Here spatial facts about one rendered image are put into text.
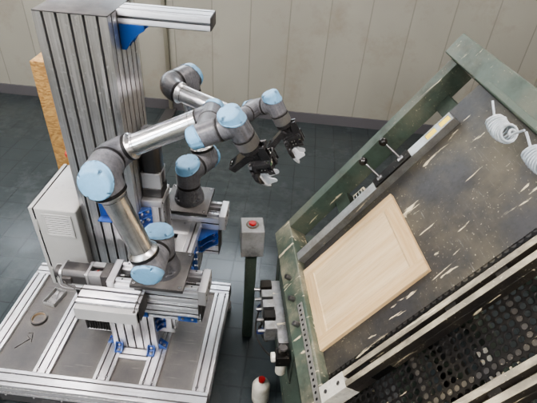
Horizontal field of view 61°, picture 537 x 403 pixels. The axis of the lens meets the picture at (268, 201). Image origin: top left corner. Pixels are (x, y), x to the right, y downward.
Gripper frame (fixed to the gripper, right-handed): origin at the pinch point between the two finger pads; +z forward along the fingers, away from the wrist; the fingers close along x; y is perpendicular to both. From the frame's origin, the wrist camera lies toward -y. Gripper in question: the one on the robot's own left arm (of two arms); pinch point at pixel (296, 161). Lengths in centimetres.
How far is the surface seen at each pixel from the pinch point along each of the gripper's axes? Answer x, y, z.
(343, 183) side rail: 10.3, 13.4, 26.0
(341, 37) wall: 299, 9, 48
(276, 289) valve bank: -24, -31, 53
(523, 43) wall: 303, 172, 123
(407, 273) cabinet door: -56, 36, 27
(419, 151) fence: -9, 52, 8
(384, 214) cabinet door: -24.8, 31.9, 23.2
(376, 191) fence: -11.5, 30.4, 20.2
